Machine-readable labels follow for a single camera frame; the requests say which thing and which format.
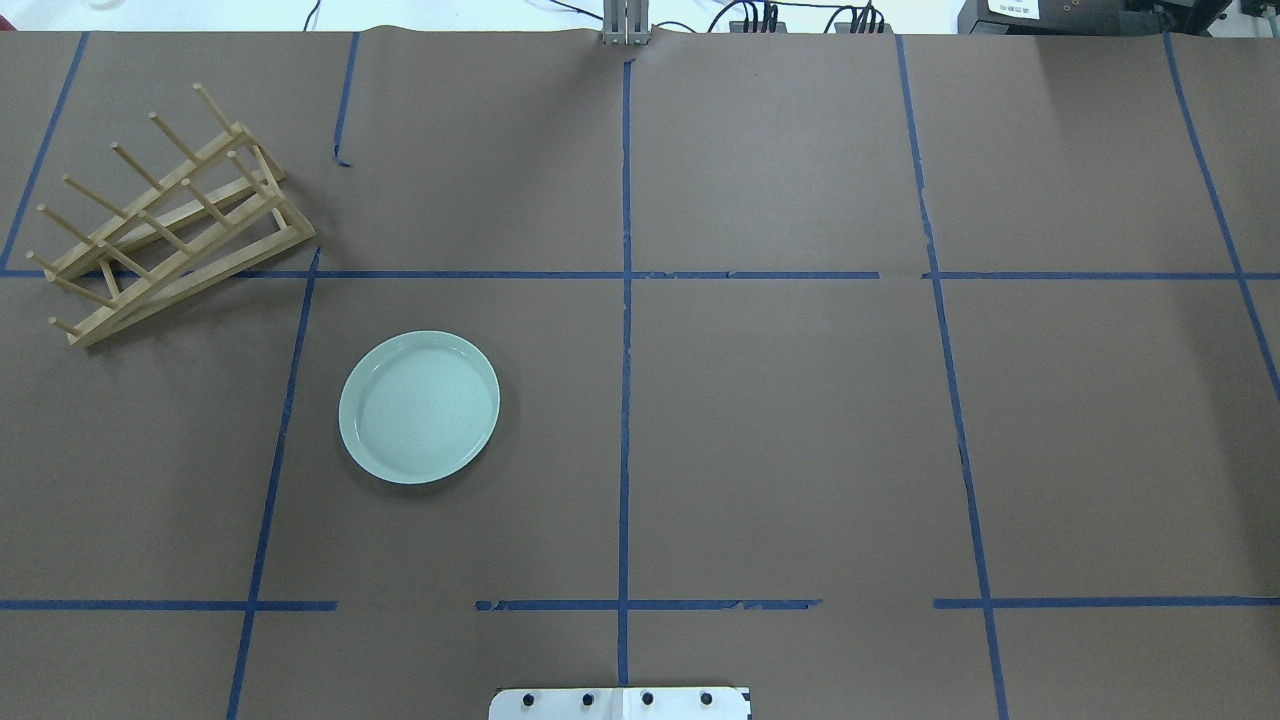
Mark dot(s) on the black desktop box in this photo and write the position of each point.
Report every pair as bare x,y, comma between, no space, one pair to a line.
1073,18

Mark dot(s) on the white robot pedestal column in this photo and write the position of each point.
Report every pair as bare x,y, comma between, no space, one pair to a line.
654,702

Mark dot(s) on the aluminium frame post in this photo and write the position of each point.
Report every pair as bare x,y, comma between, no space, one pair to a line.
626,23

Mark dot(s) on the light green plate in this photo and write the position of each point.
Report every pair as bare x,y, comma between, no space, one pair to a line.
419,407

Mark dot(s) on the brown paper table mat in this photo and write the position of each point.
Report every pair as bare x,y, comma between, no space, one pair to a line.
890,377

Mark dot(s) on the wooden dish rack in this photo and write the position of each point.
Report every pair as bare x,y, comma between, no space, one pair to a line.
220,211

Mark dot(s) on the orange black connector block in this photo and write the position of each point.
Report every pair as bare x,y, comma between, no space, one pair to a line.
758,18

